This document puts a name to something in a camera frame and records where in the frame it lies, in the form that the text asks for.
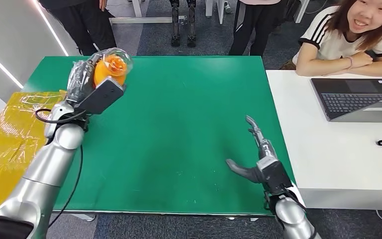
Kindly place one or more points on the white table frame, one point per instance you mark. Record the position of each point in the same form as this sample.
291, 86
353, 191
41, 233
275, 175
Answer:
138, 19

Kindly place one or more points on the standing person in black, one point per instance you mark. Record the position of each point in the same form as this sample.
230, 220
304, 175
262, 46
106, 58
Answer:
82, 23

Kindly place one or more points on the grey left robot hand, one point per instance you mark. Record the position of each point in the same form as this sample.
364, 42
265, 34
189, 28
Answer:
79, 79

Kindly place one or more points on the dark grey open laptop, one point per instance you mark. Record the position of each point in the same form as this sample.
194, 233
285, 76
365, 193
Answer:
352, 98

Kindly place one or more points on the white chair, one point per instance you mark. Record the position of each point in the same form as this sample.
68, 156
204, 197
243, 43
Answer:
219, 9

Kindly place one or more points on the seated person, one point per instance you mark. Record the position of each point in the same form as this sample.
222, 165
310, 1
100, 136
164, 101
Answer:
329, 43

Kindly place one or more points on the yellow tape-wrapped cardboard box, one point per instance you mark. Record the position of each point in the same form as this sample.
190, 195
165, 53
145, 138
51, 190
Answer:
3, 155

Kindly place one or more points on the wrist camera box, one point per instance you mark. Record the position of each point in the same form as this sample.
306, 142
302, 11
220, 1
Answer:
276, 178
100, 95

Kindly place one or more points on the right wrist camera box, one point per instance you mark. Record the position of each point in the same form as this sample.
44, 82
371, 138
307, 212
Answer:
276, 178

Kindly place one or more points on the black humanoid robot leg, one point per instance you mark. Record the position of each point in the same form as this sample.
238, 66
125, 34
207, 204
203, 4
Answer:
191, 26
175, 26

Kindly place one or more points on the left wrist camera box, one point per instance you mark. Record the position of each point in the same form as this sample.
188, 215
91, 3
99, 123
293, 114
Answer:
100, 95

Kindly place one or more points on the orange bottle with clear cap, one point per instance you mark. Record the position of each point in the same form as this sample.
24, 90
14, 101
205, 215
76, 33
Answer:
112, 71

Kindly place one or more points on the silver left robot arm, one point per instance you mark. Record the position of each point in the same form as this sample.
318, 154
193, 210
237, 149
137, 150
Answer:
46, 175

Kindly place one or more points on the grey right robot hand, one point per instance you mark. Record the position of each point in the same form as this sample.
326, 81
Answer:
265, 148

